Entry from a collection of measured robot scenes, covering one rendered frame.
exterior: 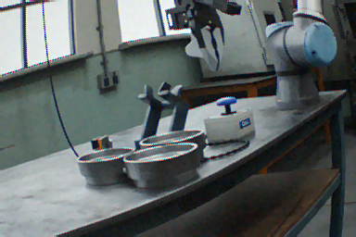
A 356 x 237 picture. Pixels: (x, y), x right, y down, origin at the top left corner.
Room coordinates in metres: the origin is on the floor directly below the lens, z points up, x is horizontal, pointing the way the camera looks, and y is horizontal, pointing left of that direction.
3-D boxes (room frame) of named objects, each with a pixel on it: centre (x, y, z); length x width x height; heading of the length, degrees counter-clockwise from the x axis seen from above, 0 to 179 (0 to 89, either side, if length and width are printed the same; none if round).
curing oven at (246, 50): (3.31, -0.64, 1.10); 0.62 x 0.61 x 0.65; 138
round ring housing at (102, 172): (0.74, 0.12, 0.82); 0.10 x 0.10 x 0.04
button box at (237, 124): (0.92, -0.10, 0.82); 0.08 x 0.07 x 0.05; 138
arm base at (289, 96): (1.16, -0.33, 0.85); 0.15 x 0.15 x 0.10
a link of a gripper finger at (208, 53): (0.92, -0.06, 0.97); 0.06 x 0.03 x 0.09; 47
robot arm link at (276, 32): (1.16, -0.33, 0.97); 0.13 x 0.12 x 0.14; 20
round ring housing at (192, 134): (0.80, 0.02, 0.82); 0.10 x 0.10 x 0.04
